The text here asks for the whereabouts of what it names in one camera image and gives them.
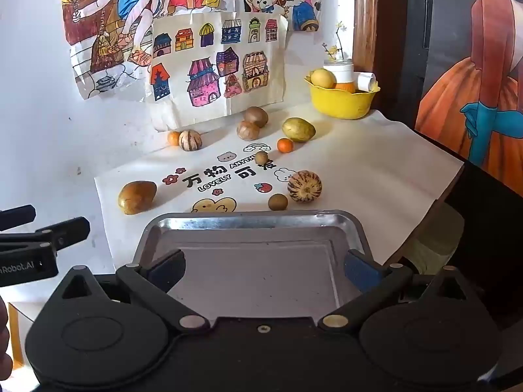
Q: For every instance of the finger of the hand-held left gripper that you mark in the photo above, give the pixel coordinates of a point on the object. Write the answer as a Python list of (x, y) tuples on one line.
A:
[(61, 230), (18, 216)]

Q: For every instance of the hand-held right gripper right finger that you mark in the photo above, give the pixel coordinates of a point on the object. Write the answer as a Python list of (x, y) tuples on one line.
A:
[(359, 271)]

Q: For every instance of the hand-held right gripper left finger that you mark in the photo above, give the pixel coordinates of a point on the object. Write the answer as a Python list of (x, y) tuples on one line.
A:
[(165, 270)]

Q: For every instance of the metal tray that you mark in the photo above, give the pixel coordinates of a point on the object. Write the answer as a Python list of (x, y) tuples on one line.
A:
[(261, 269)]

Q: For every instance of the striped pepino melon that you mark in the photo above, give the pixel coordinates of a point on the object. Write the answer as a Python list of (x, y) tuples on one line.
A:
[(190, 140), (304, 186)]

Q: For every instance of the yellow-green mango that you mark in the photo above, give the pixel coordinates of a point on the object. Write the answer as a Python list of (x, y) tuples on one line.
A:
[(298, 129)]

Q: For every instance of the yellow-brown oval fruit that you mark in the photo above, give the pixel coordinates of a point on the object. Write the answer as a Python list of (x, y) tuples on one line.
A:
[(137, 197)]

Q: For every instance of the white printed cloth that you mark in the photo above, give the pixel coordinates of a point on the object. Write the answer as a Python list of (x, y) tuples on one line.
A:
[(367, 171)]

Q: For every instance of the brown round fruit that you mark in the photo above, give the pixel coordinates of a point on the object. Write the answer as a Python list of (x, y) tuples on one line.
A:
[(278, 202)]

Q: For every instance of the small orange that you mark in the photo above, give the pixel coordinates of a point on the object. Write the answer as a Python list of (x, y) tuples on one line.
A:
[(285, 145), (173, 138)]

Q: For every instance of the yellow plastic bowl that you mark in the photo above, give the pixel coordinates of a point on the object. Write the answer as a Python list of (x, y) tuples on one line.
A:
[(343, 104)]

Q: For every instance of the white paper roll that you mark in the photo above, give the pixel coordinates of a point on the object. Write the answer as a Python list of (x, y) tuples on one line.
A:
[(365, 81)]

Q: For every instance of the yellow round fruit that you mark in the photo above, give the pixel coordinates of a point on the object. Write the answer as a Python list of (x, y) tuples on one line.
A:
[(322, 79)]

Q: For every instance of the white and orange jar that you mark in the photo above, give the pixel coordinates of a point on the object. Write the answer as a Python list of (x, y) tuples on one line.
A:
[(343, 72)]

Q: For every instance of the yellow flower twig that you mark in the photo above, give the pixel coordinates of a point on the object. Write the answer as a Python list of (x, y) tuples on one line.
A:
[(333, 52)]

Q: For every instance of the colourful houses drawing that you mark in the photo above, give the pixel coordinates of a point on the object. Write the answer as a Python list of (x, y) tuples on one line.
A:
[(212, 49)]

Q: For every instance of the child with fan drawing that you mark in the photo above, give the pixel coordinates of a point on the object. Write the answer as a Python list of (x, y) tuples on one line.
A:
[(122, 0)]

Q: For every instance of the orange dress wall poster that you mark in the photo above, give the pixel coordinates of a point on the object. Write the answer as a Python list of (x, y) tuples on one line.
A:
[(490, 69)]

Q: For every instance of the wooden door frame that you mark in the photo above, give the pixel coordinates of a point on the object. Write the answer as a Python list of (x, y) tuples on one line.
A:
[(363, 16)]

